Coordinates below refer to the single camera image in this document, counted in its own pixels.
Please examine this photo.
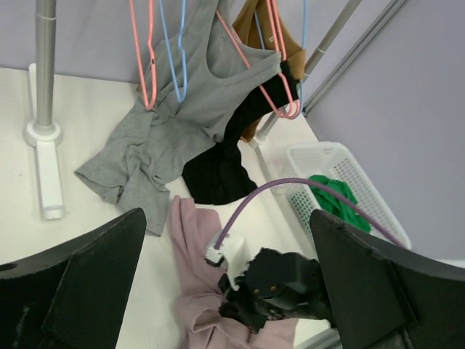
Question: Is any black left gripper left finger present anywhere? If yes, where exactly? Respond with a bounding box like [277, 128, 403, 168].
[1, 208, 146, 348]

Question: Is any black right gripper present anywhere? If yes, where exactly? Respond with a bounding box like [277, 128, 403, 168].
[219, 248, 333, 333]

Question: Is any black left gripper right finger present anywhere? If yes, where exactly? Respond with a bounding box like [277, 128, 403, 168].
[310, 210, 464, 348]

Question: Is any green tank top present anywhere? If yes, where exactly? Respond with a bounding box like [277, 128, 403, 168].
[308, 174, 372, 233]

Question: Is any pink tank top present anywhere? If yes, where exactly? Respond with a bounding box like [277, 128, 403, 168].
[169, 196, 297, 348]

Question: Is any black tank top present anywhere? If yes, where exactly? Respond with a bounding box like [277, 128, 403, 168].
[180, 60, 299, 206]

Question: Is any pink hanger with clothes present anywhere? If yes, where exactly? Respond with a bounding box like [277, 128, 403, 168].
[215, 1, 301, 119]

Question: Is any grey tank top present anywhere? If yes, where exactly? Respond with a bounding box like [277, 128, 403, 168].
[76, 1, 281, 236]

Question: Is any blue hanger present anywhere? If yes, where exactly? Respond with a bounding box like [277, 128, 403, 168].
[254, 1, 308, 115]
[158, 0, 188, 103]

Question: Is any brown tank top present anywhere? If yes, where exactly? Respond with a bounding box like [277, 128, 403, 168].
[232, 1, 306, 143]

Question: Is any white plastic basket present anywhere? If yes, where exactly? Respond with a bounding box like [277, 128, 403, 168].
[283, 142, 411, 249]

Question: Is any white garment rack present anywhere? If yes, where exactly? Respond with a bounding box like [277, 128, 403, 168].
[24, 0, 65, 220]

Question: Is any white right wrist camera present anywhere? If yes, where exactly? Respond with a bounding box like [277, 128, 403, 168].
[205, 231, 252, 291]

